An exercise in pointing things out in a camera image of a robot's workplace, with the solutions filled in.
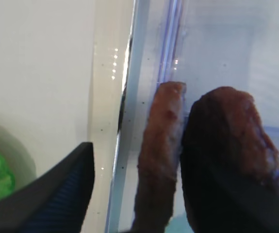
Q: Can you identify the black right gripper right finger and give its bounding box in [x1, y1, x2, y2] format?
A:
[187, 167, 279, 233]

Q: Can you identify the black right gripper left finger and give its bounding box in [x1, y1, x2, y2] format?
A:
[0, 142, 95, 233]

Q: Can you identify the brown meat patty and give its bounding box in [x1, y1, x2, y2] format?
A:
[131, 82, 186, 233]
[180, 86, 279, 233]

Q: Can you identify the white rectangular tray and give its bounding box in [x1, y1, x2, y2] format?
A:
[0, 0, 134, 233]

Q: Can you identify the clear right long rail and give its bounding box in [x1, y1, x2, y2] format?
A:
[105, 0, 183, 233]

